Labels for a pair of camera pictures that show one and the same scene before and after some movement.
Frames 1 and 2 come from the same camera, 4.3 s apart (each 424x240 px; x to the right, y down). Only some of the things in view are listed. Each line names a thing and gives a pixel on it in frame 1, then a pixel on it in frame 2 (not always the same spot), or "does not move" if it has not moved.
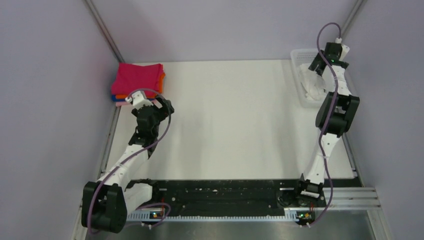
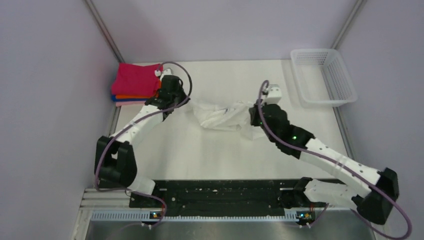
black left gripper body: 162,112 to 180,95
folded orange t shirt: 160,90 does not move
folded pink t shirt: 120,103 does not move
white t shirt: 312,82 to 234,115
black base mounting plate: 234,197 does not move
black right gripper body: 318,57 to 254,120
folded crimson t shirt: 130,77 does not move
